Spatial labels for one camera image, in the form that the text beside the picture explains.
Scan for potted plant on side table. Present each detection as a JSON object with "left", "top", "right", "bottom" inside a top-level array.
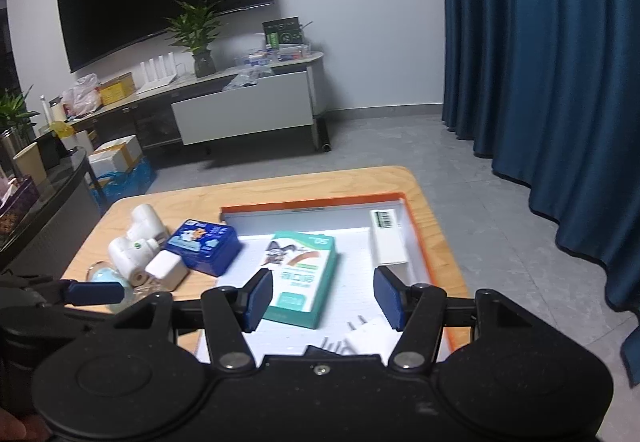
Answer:
[{"left": 0, "top": 88, "right": 39, "bottom": 139}]

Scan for person's left hand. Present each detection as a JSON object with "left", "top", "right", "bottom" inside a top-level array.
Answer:
[{"left": 0, "top": 410, "right": 27, "bottom": 441}]

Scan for beige paper box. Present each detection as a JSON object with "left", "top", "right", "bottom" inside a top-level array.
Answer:
[{"left": 13, "top": 143, "right": 47, "bottom": 185}]

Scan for orange rimmed white tray box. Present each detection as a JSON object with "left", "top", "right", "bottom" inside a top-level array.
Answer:
[{"left": 192, "top": 191, "right": 471, "bottom": 365}]

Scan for teal white bandage box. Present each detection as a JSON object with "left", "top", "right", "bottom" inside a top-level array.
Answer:
[{"left": 262, "top": 231, "right": 337, "bottom": 329}]

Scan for small white barcode box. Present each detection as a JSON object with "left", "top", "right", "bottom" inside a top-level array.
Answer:
[{"left": 369, "top": 209, "right": 408, "bottom": 267}]

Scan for white wifi router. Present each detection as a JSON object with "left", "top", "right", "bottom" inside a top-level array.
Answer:
[{"left": 137, "top": 52, "right": 178, "bottom": 95}]

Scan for white plug-in device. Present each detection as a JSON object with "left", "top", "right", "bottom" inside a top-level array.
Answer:
[{"left": 126, "top": 203, "right": 168, "bottom": 243}]

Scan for white square charger cube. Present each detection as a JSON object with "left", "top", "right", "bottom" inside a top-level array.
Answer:
[{"left": 144, "top": 250, "right": 189, "bottom": 291}]

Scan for dark green display box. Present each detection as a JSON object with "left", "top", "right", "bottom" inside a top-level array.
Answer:
[{"left": 262, "top": 17, "right": 304, "bottom": 50}]

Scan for light blue toothpick jar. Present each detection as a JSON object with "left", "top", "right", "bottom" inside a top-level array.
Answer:
[{"left": 86, "top": 261, "right": 134, "bottom": 313}]

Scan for dark glass side table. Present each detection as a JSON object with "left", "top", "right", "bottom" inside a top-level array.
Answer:
[{"left": 1, "top": 148, "right": 106, "bottom": 279}]

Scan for steel thermos cup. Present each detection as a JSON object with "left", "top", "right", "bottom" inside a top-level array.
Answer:
[{"left": 1, "top": 128, "right": 25, "bottom": 161}]

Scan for blue tin box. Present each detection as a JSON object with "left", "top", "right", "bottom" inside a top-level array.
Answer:
[{"left": 164, "top": 219, "right": 242, "bottom": 277}]

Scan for cardboard boxes in blue bag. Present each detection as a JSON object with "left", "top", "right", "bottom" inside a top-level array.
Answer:
[{"left": 89, "top": 135, "right": 156, "bottom": 213}]

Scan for dark blue curtain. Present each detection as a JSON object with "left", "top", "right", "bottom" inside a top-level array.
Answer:
[{"left": 438, "top": 0, "right": 640, "bottom": 388}]

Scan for potted bamboo plant on console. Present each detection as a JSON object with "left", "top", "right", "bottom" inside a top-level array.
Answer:
[{"left": 166, "top": 0, "right": 224, "bottom": 78}]

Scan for white plug device green button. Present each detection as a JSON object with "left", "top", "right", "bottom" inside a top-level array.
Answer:
[{"left": 107, "top": 237, "right": 160, "bottom": 287}]

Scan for white grey tv console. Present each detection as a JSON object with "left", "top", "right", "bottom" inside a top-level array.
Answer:
[{"left": 73, "top": 52, "right": 331, "bottom": 151}]

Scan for white pink plastic bag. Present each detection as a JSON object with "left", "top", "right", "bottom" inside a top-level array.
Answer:
[{"left": 62, "top": 73, "right": 102, "bottom": 117}]

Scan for purple decorated tin tray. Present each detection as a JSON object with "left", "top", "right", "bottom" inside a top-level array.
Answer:
[{"left": 0, "top": 175, "right": 39, "bottom": 245}]

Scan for yellow cardboard box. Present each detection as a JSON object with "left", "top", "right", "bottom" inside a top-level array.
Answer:
[{"left": 98, "top": 72, "right": 137, "bottom": 106}]

